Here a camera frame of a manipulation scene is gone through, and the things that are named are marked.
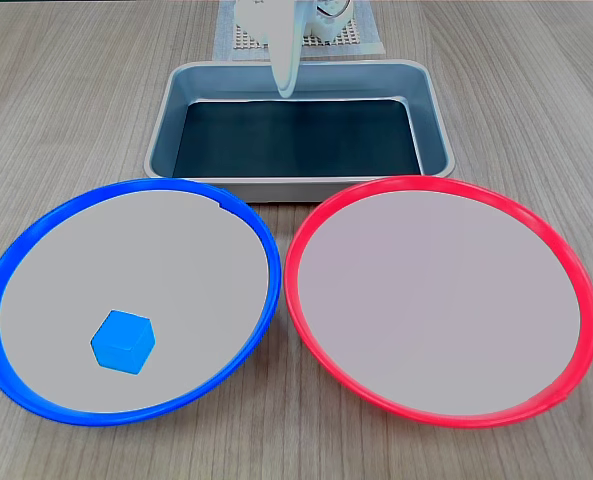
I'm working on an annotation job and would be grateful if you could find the blue rimmed round dish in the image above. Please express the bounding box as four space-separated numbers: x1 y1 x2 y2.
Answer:
0 177 283 428

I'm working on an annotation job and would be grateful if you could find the black tray liner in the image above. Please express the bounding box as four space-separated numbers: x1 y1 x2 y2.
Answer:
171 98 424 179

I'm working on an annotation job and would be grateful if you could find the red rimmed round dish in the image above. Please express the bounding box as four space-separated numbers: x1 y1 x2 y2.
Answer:
283 175 593 431

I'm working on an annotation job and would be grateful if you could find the pale cloth sheet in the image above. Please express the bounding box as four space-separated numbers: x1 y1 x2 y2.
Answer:
212 0 388 63

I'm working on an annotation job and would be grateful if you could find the blue cube block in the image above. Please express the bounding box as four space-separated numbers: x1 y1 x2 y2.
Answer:
89 309 157 377

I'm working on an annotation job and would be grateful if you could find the silver metal tray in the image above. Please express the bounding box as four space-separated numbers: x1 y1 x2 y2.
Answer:
143 59 457 204

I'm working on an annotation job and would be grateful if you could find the white mesh mat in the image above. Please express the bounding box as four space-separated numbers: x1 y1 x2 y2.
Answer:
232 18 363 52

